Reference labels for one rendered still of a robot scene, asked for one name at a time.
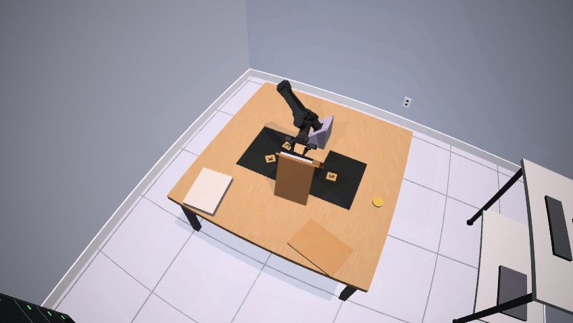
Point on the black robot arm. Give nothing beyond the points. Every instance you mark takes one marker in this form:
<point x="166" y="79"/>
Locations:
<point x="304" y="118"/>

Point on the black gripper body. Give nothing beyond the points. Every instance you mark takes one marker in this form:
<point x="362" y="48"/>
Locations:
<point x="291" y="140"/>

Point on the yellow round disc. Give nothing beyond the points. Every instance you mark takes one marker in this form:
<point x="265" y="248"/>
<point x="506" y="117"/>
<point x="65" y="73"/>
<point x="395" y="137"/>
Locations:
<point x="378" y="202"/>

